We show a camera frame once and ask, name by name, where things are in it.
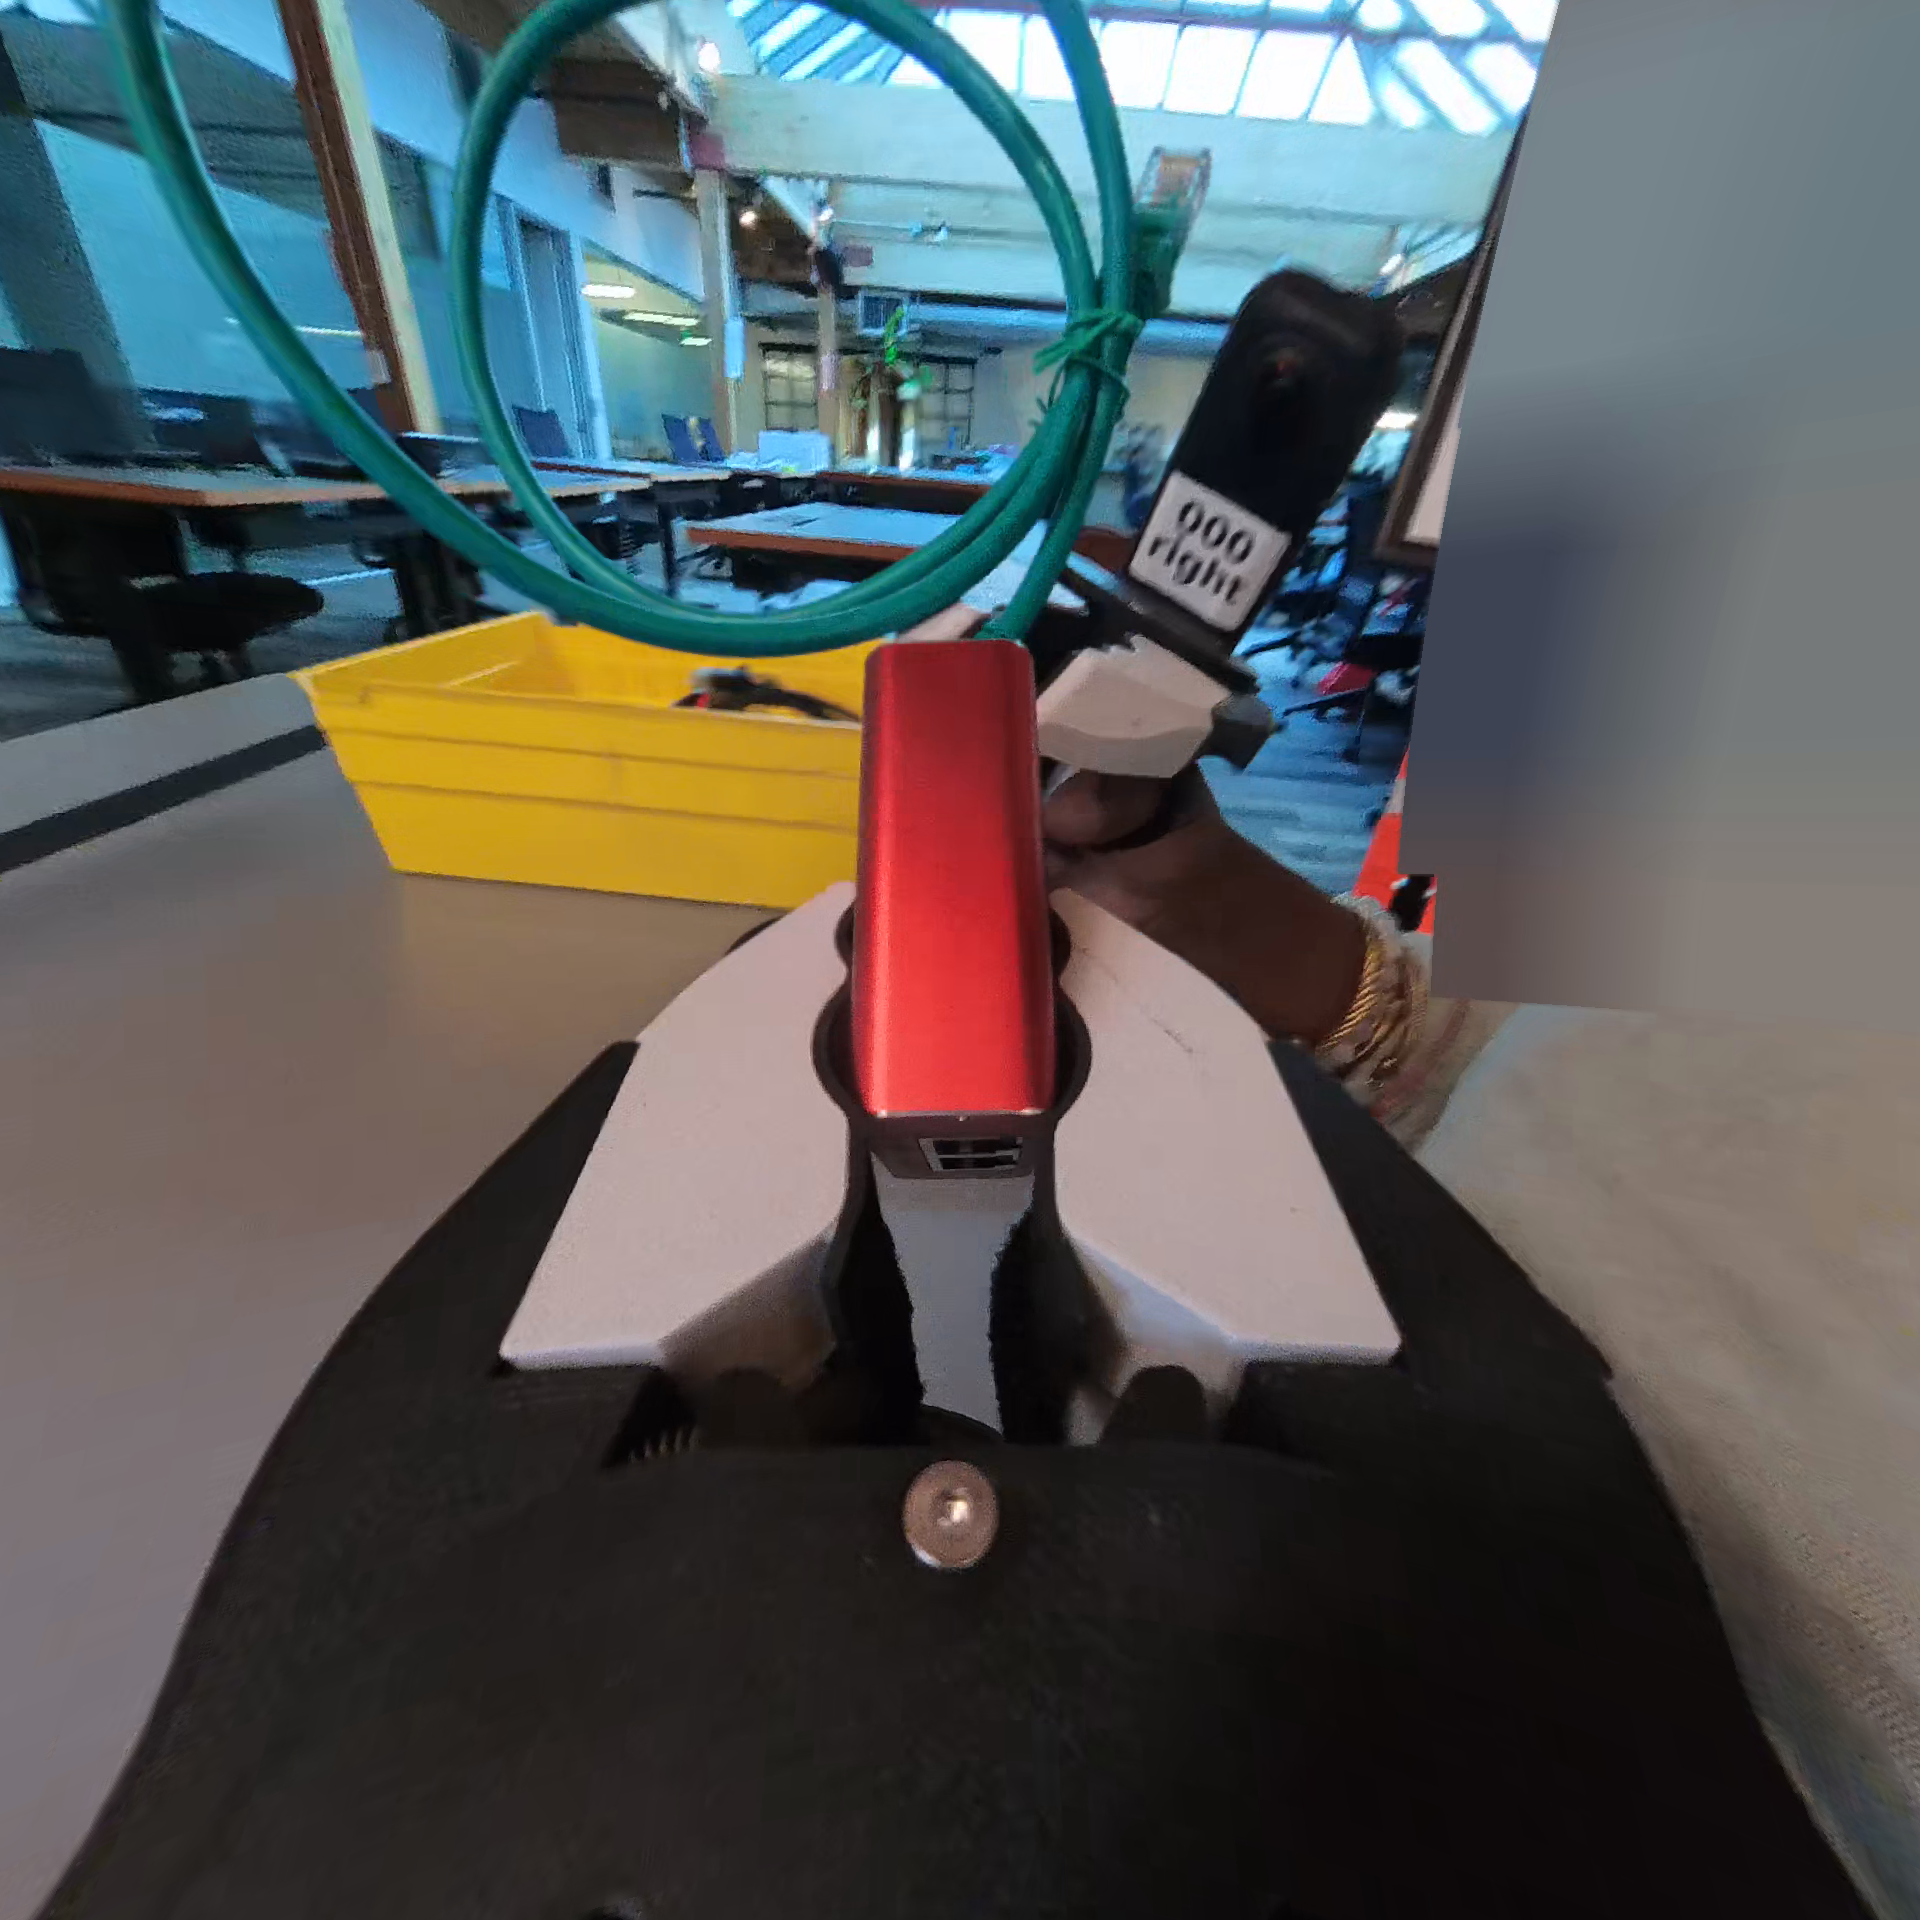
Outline red seat office chair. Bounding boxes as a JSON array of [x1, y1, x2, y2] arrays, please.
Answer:
[[1290, 570, 1420, 753]]

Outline person's right hand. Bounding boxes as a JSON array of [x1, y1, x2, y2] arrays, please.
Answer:
[[1042, 768, 1366, 1045]]

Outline green network cable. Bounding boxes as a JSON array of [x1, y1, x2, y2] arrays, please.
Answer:
[[106, 0, 1217, 665]]

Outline black office chair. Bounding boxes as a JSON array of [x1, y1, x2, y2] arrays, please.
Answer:
[[30, 568, 327, 705]]

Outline orange traffic cone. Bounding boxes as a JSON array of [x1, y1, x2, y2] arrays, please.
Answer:
[[1359, 749, 1440, 934]]

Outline gold bracelets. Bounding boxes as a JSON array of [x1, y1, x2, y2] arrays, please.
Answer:
[[1311, 889, 1439, 1105]]

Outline red power bank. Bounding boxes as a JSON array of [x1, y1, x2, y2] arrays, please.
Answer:
[[849, 638, 1062, 1182]]

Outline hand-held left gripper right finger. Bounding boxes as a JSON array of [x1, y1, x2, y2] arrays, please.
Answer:
[[1020, 888, 1406, 1403]]

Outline yellow plastic bin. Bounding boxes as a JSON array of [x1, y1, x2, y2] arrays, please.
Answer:
[[294, 608, 876, 913]]

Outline black monitor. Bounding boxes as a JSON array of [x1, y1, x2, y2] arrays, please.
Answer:
[[0, 348, 145, 465]]

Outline wooden top office desk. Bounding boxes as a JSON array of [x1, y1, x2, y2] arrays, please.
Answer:
[[0, 457, 519, 707], [682, 502, 1145, 608], [532, 456, 740, 589], [809, 461, 995, 515]]

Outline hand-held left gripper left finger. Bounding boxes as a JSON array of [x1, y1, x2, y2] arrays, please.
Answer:
[[499, 883, 918, 1403]]

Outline person's right forearm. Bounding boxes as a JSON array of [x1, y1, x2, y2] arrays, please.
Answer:
[[1352, 990, 1920, 1920]]

